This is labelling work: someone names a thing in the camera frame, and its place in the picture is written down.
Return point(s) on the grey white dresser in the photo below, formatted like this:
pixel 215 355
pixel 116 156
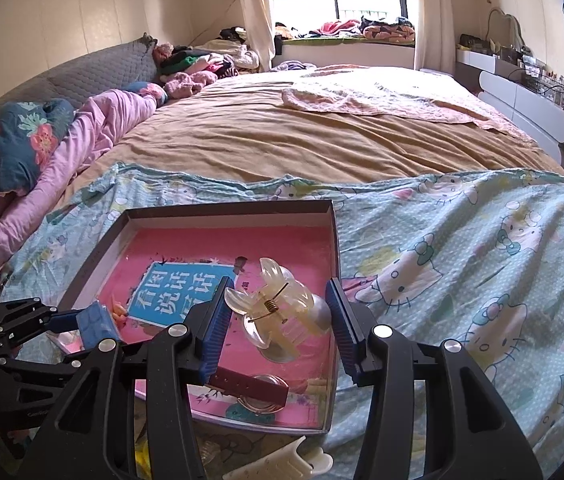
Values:
pixel 512 95

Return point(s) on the pink lace cloth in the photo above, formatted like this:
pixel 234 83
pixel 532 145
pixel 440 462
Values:
pixel 362 100

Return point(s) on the grey quilted headboard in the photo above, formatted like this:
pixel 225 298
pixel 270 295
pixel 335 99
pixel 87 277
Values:
pixel 87 70

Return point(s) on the curved vanity mirror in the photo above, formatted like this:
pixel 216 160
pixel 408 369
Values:
pixel 504 27

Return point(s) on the pile of clothes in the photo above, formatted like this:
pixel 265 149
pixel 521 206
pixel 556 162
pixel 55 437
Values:
pixel 202 60

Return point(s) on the clear hair claw clip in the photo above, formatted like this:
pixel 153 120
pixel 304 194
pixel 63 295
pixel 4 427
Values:
pixel 282 310

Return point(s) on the clutter of cosmetics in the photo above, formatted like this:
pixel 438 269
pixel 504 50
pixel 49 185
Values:
pixel 542 77

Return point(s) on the pink plush garment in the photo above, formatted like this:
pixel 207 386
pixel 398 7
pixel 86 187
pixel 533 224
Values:
pixel 187 85

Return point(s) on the silver bangle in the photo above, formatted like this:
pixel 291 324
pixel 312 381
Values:
pixel 262 408

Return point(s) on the white window seat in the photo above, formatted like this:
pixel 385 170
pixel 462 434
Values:
pixel 342 55

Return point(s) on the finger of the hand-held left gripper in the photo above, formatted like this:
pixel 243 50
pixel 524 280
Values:
pixel 94 325
pixel 32 367

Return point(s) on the pink quilt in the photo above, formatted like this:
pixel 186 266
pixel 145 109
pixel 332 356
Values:
pixel 87 135

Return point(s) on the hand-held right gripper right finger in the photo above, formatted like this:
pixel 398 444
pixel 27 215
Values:
pixel 342 320

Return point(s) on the cartoon cat printed blanket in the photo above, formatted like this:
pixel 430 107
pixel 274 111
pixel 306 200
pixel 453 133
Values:
pixel 462 240

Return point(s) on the small blue floral pillow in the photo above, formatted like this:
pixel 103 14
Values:
pixel 149 91

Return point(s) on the pink-lined cardboard box tray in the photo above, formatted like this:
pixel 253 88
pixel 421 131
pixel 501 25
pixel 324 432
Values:
pixel 187 245

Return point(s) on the brown blanket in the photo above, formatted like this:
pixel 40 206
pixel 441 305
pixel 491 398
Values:
pixel 287 135

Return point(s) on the cream curtain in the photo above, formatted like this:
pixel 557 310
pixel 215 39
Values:
pixel 432 20
pixel 257 10

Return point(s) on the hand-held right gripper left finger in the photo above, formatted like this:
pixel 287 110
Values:
pixel 214 332

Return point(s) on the clothes on window seat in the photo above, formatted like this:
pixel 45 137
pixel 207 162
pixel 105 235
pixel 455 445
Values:
pixel 372 29

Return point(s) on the white toothed hair clip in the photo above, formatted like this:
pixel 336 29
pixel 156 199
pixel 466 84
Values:
pixel 272 462

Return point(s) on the large blue floral pillow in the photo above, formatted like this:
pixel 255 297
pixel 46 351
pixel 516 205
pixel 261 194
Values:
pixel 17 140

